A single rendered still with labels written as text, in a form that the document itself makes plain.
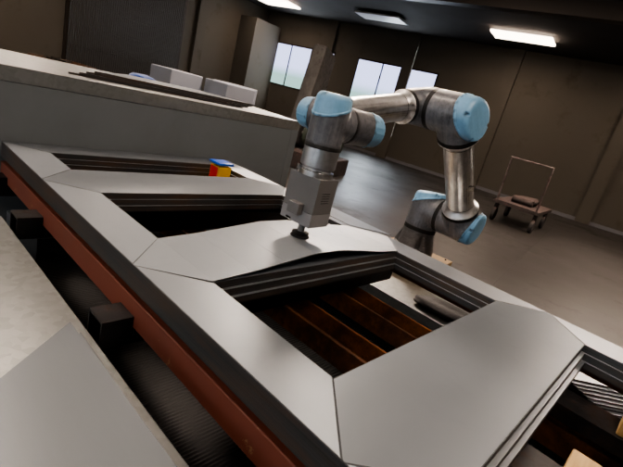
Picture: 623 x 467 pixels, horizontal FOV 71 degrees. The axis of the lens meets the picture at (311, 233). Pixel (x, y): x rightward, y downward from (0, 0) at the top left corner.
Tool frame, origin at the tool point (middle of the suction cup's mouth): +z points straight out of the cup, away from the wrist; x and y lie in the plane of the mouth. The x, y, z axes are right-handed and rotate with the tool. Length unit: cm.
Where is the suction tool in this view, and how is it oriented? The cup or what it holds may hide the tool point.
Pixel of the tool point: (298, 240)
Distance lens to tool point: 95.4
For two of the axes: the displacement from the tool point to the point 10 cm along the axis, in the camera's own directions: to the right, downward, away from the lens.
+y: 7.4, 3.8, -5.6
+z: -2.4, 9.2, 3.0
